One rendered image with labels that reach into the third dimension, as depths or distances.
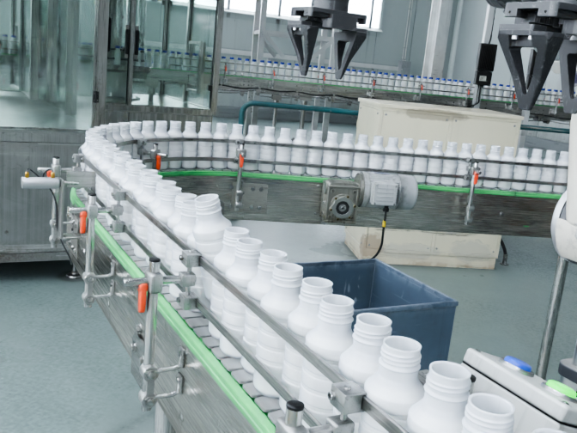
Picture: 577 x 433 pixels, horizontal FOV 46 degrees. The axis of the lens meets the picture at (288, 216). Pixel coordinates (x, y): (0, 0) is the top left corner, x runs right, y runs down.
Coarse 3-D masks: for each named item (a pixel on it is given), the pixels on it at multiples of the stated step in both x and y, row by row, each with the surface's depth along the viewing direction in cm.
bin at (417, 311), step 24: (312, 264) 164; (336, 264) 167; (360, 264) 171; (384, 264) 169; (336, 288) 169; (360, 288) 172; (384, 288) 169; (408, 288) 161; (432, 288) 153; (360, 312) 135; (384, 312) 138; (408, 312) 141; (432, 312) 144; (408, 336) 143; (432, 336) 146; (432, 360) 148
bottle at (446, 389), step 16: (432, 368) 60; (448, 368) 61; (464, 368) 61; (432, 384) 59; (448, 384) 58; (464, 384) 58; (432, 400) 59; (448, 400) 58; (464, 400) 59; (416, 416) 60; (432, 416) 59; (448, 416) 59; (464, 416) 59; (416, 432) 59; (432, 432) 58; (448, 432) 58
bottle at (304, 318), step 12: (312, 288) 79; (324, 288) 79; (300, 300) 80; (312, 300) 79; (300, 312) 80; (312, 312) 79; (288, 324) 80; (300, 324) 79; (312, 324) 79; (300, 336) 79; (288, 348) 81; (288, 360) 80; (300, 360) 79; (288, 372) 81; (300, 372) 80; (288, 384) 81; (300, 384) 80
